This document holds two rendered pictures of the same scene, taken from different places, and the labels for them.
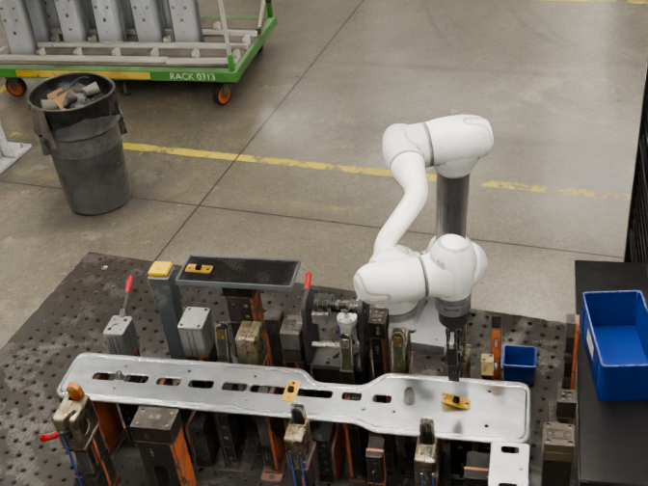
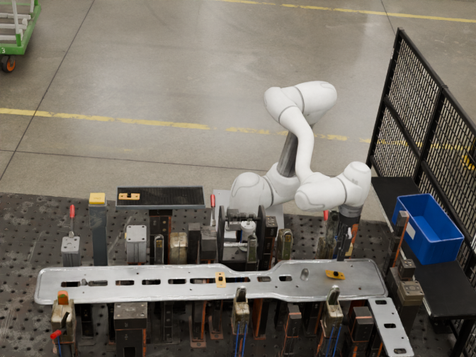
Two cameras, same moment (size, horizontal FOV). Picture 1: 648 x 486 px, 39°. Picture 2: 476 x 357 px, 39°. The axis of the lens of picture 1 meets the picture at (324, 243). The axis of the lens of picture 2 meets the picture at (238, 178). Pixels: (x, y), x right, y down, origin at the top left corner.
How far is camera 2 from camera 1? 0.95 m
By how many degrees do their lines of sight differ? 21
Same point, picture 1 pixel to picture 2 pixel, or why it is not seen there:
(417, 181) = (306, 127)
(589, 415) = (421, 274)
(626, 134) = not seen: hidden behind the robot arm
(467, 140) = (324, 98)
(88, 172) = not seen: outside the picture
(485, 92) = (207, 64)
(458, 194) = not seen: hidden behind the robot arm
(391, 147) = (278, 103)
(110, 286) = (10, 217)
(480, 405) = (350, 275)
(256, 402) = (199, 290)
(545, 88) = (247, 62)
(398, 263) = (327, 183)
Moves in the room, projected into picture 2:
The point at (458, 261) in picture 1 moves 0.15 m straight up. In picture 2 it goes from (366, 179) to (375, 144)
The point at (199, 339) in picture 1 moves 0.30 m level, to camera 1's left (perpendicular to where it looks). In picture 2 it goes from (142, 249) to (66, 265)
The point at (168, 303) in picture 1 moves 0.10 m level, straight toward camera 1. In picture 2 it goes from (101, 224) to (112, 238)
